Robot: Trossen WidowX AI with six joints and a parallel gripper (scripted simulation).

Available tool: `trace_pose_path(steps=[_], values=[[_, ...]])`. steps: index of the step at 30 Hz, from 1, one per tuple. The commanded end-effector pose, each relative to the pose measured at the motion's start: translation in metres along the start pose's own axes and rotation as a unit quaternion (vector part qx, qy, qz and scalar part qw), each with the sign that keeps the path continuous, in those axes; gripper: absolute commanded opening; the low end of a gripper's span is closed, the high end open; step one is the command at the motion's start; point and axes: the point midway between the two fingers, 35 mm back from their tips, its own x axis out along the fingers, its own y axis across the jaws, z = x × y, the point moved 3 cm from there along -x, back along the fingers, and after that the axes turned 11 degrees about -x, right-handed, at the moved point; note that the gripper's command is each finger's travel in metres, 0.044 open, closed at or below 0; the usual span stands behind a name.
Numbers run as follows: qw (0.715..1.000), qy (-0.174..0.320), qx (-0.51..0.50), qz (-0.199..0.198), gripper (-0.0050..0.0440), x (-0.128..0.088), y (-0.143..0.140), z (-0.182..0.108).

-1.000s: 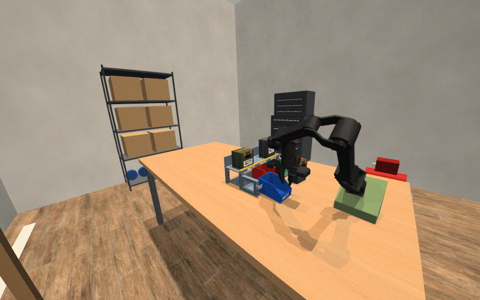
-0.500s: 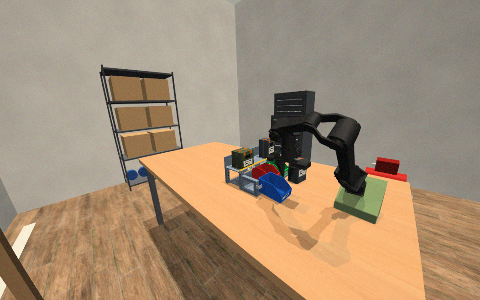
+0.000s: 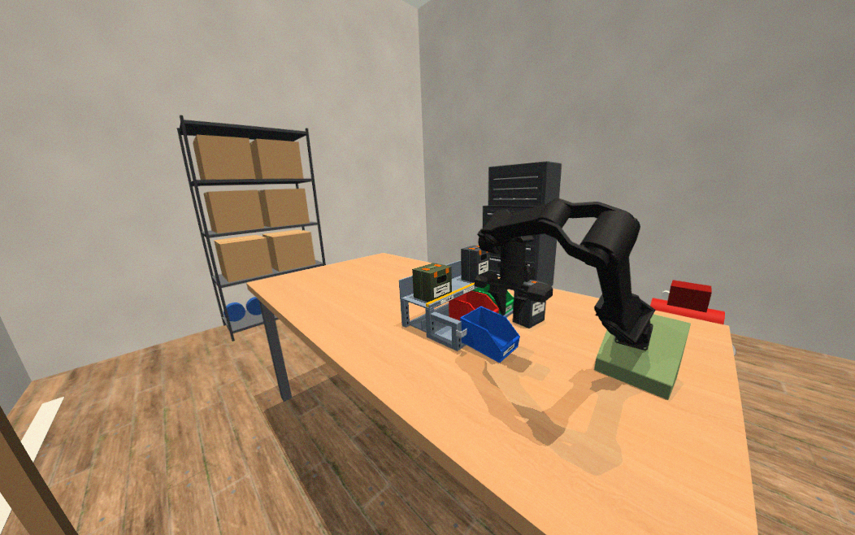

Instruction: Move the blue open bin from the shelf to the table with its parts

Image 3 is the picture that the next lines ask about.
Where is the green open bin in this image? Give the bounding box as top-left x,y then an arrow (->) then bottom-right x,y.
472,284 -> 514,314

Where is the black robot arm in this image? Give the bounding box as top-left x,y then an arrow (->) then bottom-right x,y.
477,198 -> 656,350

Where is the grey metal bin rack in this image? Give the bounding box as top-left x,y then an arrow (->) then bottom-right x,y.
399,260 -> 479,351

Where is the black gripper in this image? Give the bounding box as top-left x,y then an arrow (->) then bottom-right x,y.
474,258 -> 553,320

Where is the blue bin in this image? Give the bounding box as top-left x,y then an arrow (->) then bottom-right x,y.
460,307 -> 520,363

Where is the red open bin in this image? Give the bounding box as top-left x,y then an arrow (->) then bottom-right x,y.
449,291 -> 499,320

